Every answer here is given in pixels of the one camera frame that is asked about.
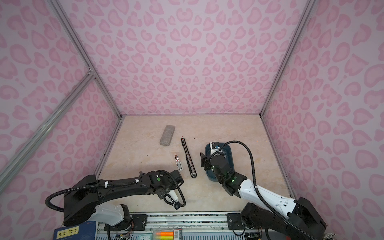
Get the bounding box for black stapler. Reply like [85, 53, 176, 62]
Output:
[181, 138, 197, 178]

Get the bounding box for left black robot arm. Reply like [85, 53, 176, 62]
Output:
[45, 170, 186, 227]

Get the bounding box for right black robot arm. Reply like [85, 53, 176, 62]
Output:
[200, 152, 327, 240]

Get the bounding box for teal plastic tray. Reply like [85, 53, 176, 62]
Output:
[205, 142, 235, 173]

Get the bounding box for grey stone block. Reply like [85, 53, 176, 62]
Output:
[160, 125, 176, 146]

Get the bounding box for orange highlighter box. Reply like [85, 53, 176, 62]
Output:
[154, 229, 183, 240]

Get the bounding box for blue book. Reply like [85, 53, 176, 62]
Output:
[53, 221, 98, 240]

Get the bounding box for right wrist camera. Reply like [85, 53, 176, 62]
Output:
[210, 142, 222, 154]

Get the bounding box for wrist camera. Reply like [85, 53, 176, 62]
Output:
[210, 142, 222, 154]
[164, 194, 182, 210]

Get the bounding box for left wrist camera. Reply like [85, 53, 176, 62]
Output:
[164, 194, 182, 210]

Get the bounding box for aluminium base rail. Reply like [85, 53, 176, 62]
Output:
[61, 209, 313, 240]

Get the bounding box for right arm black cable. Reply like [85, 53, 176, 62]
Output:
[215, 140, 319, 240]

